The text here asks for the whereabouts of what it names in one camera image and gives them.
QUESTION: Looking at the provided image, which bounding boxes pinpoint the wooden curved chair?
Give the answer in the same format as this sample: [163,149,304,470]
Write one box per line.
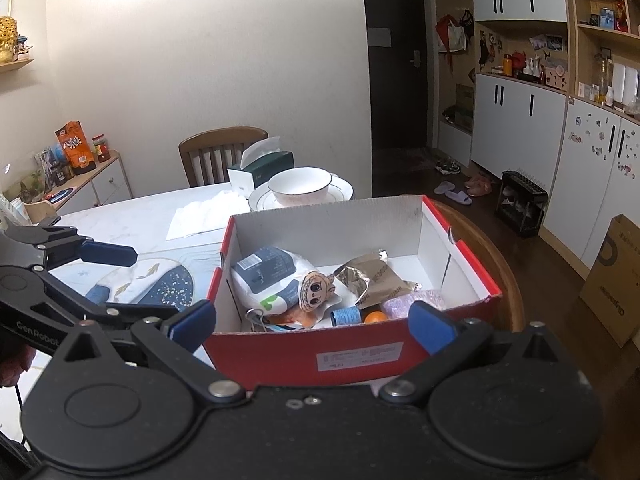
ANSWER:
[427,199,526,333]

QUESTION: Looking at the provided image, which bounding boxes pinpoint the white bowl gold rim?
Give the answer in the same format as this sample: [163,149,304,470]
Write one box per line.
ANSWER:
[267,167,333,207]

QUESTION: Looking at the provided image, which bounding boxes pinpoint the white paper sheets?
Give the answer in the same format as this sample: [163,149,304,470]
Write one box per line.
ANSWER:
[166,190,251,241]

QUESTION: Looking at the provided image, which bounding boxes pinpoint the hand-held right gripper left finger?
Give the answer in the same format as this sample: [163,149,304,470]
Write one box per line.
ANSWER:
[60,299,249,405]

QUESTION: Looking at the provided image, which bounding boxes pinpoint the white cabinet black handles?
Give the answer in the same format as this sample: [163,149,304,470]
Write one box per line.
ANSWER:
[470,72,568,201]

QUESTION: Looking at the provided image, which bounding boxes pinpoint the orange snack bag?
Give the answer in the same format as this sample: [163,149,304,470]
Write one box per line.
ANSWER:
[55,120,97,176]

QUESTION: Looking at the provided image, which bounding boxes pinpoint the person's left hand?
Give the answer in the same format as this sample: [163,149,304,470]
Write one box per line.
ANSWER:
[0,345,36,388]

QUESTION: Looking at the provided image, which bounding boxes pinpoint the black rack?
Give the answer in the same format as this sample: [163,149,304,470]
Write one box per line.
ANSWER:
[495,170,548,239]

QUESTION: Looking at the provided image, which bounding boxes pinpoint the brown cardboard box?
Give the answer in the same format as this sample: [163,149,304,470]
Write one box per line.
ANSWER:
[579,214,640,348]

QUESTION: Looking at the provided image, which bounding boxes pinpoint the red cardboard box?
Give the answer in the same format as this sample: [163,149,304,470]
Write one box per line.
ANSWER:
[202,195,503,388]

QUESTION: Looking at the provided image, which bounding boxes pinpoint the white canister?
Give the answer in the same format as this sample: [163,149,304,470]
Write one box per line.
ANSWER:
[611,62,640,107]

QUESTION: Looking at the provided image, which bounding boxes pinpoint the wooden open shelf unit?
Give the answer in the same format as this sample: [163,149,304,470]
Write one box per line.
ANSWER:
[565,0,640,111]

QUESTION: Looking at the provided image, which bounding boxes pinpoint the clear pink snack packet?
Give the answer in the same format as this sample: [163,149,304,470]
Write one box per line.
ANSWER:
[380,290,447,320]

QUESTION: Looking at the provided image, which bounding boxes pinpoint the green white tissue box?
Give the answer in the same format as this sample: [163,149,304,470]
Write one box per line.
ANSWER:
[227,136,295,196]

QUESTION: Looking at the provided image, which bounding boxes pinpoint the wooden slat-back chair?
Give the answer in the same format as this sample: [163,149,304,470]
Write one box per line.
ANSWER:
[178,126,271,189]

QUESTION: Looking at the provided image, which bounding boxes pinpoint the white sideboard cabinet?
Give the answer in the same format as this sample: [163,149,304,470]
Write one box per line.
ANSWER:
[25,149,133,226]

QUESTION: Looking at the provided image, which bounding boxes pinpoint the plush doll keychain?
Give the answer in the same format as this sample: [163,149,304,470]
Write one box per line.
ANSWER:
[297,270,338,316]

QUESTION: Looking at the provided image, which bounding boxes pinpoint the small blue bottle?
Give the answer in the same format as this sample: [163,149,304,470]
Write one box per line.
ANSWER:
[330,307,362,327]

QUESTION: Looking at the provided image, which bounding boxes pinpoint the dark doormat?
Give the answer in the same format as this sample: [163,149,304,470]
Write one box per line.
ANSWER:
[390,147,443,173]

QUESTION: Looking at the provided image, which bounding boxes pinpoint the red white hanging bag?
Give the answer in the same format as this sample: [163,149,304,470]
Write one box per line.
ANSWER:
[435,9,476,53]

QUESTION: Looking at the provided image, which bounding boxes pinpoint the brown foil snack packet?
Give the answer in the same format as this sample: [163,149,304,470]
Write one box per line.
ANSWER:
[332,249,416,311]

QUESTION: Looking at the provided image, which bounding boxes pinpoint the white plate gold rim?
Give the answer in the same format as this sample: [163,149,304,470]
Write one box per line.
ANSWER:
[248,172,355,212]

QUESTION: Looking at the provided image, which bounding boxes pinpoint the gold ornament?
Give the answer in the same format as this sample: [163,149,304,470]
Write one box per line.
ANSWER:
[0,16,20,63]

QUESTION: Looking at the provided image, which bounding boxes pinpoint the grey white chicken packet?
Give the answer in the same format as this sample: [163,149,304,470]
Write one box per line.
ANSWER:
[229,246,343,331]

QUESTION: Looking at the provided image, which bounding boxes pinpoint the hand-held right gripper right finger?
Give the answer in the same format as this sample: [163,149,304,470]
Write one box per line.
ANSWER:
[378,301,576,404]

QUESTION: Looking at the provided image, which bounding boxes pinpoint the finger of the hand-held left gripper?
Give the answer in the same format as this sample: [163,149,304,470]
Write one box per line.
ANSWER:
[0,224,139,272]
[30,267,190,333]

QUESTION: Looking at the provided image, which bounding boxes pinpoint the sticker covered white cabinet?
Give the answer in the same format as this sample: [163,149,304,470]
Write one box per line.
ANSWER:
[542,96,640,281]

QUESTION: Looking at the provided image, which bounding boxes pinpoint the red lidded jar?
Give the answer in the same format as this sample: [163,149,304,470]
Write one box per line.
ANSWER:
[91,133,112,163]

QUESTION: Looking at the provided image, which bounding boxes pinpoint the dark brown door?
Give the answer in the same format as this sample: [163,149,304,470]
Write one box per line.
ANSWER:
[360,0,437,196]

